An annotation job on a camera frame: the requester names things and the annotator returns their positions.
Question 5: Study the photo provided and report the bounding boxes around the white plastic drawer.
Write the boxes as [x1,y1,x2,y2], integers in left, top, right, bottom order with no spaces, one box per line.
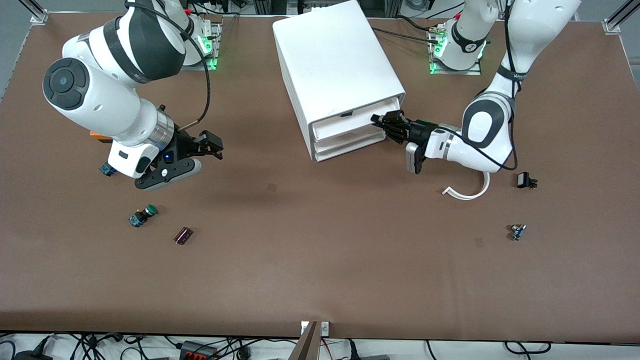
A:
[316,137,387,162]
[310,97,403,142]
[315,132,387,154]
[314,129,388,147]

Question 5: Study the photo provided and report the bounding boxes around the white drawer cabinet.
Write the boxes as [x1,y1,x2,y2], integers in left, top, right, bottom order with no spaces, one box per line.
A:
[272,0,407,163]

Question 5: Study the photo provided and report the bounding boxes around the white semicircular plastic clamp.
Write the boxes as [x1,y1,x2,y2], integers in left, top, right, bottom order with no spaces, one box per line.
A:
[442,171,491,201]

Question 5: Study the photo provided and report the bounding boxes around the green pushbutton blue base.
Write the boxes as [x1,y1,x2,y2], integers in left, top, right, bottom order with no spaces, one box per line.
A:
[129,204,159,228]

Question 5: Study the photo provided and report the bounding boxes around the black power strip red switches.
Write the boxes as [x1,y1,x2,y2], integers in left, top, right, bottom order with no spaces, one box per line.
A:
[179,340,219,360]

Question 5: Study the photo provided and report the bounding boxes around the black power plug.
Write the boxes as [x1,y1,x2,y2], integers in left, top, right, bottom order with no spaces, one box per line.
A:
[14,336,55,360]

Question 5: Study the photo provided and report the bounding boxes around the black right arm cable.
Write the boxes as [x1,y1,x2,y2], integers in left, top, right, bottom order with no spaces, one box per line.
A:
[125,0,212,132]

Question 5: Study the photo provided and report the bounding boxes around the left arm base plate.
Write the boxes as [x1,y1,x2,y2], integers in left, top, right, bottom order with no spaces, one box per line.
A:
[428,24,484,77]

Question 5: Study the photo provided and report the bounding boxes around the black table cable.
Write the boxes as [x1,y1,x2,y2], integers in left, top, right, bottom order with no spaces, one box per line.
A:
[372,27,435,45]
[395,14,438,34]

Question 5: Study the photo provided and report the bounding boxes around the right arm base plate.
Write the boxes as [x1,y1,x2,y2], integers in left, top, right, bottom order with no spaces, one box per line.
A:
[180,14,223,72]

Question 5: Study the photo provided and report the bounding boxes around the aluminium frame post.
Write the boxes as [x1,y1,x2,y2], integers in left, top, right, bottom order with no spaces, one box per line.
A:
[19,0,49,25]
[603,0,640,34]

